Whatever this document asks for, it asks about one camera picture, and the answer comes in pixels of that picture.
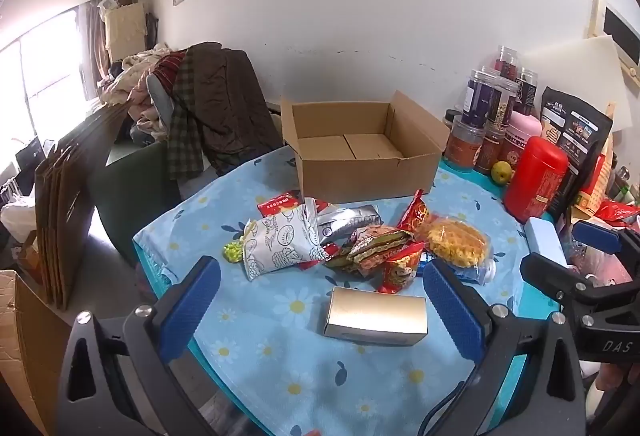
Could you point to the brown curtain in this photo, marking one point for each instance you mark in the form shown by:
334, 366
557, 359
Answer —
90, 51

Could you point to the brown quilted jacket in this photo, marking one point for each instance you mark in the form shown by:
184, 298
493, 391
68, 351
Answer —
230, 101

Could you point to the white patterned snack packet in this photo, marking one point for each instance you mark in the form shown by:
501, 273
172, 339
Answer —
280, 241

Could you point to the small clear jar red contents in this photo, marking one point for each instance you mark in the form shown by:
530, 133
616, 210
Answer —
507, 61

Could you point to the silver foil snack packet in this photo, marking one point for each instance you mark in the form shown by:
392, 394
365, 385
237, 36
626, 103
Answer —
350, 218

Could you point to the red canister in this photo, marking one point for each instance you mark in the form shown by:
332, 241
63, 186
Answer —
535, 181

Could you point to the pink paper cup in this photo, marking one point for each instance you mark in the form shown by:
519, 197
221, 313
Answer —
607, 268

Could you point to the large red gold snack packet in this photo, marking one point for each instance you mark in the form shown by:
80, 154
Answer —
414, 213

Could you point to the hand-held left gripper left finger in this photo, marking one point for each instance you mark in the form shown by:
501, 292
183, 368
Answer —
192, 303

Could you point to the pile of clothes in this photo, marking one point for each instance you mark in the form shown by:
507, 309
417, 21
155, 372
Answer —
130, 86

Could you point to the light blue plastic case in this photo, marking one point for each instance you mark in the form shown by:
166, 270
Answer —
545, 241

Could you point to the purple labelled clear jar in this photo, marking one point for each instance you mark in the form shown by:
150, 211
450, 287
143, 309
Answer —
477, 103

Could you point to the flattened cardboard sheets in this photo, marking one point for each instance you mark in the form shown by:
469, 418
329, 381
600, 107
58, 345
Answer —
65, 216

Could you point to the clear packet of yellow waffle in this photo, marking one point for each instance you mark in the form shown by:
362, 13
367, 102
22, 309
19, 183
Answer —
455, 241

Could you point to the cardboard box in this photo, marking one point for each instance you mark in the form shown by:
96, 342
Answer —
350, 176

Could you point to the dark green chair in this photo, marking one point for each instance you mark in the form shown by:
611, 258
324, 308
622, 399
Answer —
135, 196

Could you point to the worn cardboard carton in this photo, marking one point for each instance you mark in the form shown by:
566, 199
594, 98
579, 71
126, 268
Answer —
30, 346

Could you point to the orange red carton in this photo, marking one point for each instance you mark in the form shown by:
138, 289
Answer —
595, 186

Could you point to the dark lidded small jar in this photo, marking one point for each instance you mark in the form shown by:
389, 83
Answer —
451, 117

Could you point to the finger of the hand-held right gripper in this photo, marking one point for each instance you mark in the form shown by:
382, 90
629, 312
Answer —
595, 236
555, 273

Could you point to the blue white tube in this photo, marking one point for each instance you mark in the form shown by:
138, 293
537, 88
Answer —
482, 272

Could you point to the green plaid cloth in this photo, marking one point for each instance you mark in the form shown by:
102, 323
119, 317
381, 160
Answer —
185, 136

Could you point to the beige hanging cloth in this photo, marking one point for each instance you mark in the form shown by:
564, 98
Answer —
122, 31

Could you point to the black labelled clear jar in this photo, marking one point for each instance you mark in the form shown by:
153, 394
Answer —
527, 93

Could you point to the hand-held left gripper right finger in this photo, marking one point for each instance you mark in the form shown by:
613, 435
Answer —
450, 311

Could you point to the gold carton box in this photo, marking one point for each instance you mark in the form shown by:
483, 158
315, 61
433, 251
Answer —
375, 316

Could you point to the cream framed black panel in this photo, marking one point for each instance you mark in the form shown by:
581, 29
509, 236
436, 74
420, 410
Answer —
620, 31

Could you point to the wide clear jar orange contents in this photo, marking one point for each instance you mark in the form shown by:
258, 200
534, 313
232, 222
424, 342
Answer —
462, 148

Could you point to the yellow-green wrapped candy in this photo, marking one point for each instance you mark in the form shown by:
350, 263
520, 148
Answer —
232, 251

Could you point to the red plastic bag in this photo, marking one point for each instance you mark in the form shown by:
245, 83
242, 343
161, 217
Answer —
617, 211

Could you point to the white plastic bag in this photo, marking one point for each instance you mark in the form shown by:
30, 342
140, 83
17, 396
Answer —
17, 218

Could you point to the window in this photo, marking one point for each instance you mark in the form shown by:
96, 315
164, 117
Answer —
45, 76

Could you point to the green sandwich cookie packet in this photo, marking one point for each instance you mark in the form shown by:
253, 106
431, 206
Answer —
382, 243
340, 262

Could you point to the grey chair back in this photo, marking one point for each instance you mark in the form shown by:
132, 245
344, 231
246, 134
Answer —
161, 101

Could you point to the green apple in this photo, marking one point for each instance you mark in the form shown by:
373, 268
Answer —
500, 172

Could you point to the brown spice jar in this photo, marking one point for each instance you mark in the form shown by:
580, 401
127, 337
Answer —
490, 153

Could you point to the pink lidded canister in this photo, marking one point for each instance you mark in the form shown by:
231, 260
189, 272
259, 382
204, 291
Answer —
522, 131

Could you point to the small red snack packet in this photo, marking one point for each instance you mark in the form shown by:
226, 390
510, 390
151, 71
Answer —
400, 272

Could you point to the red packet with green end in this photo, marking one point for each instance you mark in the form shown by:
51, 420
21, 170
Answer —
275, 204

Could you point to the white foam board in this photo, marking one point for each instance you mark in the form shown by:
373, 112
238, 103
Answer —
575, 66

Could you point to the black stand-up pouch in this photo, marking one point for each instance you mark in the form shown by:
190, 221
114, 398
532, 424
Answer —
580, 136

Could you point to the clear jar of grains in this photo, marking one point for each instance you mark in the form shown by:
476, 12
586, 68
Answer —
507, 108

